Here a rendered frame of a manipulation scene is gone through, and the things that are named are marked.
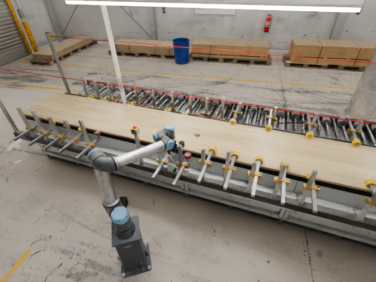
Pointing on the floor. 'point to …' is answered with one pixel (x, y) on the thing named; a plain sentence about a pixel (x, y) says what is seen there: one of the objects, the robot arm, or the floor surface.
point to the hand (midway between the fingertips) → (170, 155)
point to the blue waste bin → (181, 52)
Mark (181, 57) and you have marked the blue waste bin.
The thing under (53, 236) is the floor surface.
